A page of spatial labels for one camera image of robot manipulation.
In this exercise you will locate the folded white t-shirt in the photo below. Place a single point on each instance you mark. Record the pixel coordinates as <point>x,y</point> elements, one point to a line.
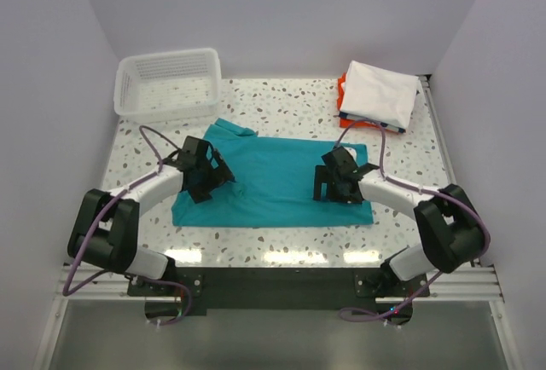
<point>370,92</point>

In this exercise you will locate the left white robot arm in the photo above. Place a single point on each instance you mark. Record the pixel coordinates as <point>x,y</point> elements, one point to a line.
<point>105,233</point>

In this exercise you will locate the folded orange t-shirt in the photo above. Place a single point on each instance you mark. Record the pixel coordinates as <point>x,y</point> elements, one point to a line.
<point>345,121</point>

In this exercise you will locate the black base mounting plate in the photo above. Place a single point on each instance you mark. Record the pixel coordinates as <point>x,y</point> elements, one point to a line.
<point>271,289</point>

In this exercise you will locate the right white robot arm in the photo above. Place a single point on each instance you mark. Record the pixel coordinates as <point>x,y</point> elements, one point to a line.
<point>450,230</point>

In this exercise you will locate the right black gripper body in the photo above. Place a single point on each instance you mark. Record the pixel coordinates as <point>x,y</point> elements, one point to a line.
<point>341,198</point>

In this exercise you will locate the teal t-shirt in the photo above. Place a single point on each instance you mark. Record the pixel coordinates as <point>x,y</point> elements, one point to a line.
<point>273,186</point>

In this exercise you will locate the aluminium rail frame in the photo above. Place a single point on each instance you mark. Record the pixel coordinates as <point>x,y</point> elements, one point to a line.
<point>296,108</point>

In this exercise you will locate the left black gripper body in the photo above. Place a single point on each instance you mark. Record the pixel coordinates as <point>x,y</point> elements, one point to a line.
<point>206,171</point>

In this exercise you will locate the white plastic basket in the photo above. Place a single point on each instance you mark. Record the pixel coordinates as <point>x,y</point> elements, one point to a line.
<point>168,86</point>

